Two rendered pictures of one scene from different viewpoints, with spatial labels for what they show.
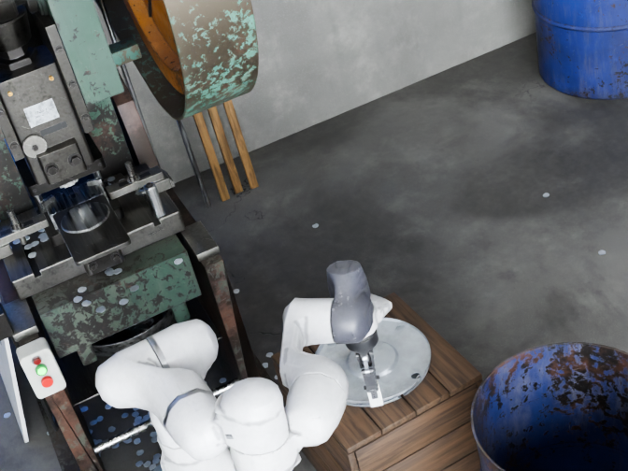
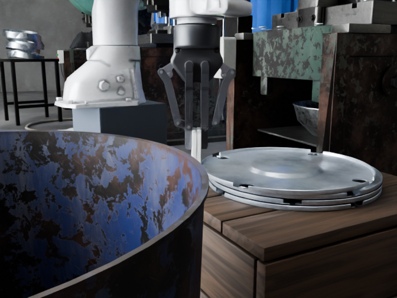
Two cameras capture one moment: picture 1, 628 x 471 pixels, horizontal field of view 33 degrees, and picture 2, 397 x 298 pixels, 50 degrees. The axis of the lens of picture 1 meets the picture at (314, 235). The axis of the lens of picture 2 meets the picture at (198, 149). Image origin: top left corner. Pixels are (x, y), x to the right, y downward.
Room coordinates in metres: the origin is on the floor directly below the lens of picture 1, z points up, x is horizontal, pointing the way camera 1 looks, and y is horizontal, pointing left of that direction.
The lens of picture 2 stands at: (1.65, -0.75, 0.56)
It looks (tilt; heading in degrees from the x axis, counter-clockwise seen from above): 12 degrees down; 81
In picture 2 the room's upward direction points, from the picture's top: straight up
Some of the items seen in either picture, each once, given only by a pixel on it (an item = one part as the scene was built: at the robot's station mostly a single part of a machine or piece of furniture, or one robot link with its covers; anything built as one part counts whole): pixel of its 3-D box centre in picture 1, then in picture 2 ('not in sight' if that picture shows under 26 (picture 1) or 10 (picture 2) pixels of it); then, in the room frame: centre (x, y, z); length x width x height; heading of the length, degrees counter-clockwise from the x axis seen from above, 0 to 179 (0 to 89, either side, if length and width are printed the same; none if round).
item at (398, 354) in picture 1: (372, 359); (284, 167); (1.91, -0.06, 0.38); 0.29 x 0.29 x 0.01
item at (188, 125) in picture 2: (368, 370); (188, 96); (1.74, -0.05, 0.50); 0.04 x 0.01 x 0.11; 84
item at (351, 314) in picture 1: (348, 302); not in sight; (1.71, -0.04, 0.73); 0.18 x 0.10 x 0.13; 161
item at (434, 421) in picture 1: (383, 412); (286, 274); (1.92, -0.06, 0.18); 0.40 x 0.38 x 0.35; 20
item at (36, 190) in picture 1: (62, 167); not in sight; (2.35, 0.58, 0.86); 0.20 x 0.16 x 0.05; 107
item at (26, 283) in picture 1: (86, 227); (351, 20); (2.34, 0.57, 0.68); 0.45 x 0.30 x 0.06; 107
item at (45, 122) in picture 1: (41, 115); not in sight; (2.30, 0.56, 1.04); 0.17 x 0.15 x 0.30; 17
